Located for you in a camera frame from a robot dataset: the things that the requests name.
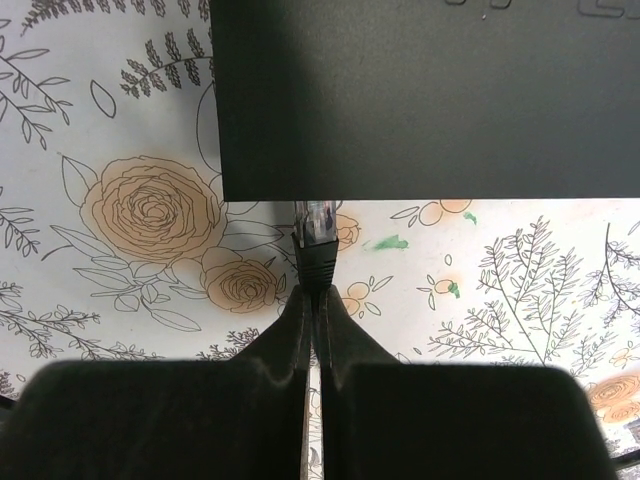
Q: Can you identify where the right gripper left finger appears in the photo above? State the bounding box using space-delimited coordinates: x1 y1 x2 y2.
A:
1 288 311 479

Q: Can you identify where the black network switch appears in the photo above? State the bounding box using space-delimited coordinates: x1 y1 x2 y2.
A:
210 1 639 201

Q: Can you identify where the black ethernet cable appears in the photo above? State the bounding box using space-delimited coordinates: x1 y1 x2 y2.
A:
290 198 340 293

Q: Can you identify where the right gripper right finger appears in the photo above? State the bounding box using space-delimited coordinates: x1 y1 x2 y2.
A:
317 288 631 479

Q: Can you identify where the floral table mat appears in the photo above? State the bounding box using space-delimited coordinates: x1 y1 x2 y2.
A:
1 1 639 479

